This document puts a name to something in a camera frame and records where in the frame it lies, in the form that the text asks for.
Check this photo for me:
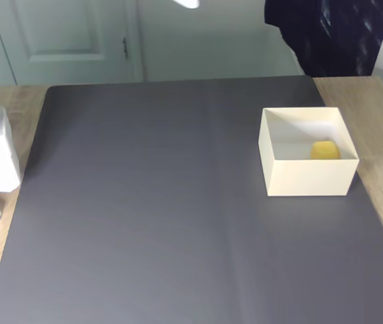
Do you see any dark hanging cloth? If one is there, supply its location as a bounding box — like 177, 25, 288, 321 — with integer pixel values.
264, 0, 383, 78

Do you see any yellow cube block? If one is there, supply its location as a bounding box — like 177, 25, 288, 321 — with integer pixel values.
310, 139, 343, 161

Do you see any white open cardboard box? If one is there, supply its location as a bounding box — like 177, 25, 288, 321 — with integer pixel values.
258, 107, 360, 198

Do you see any dark grey table mat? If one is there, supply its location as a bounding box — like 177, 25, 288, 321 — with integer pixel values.
0, 74, 383, 324

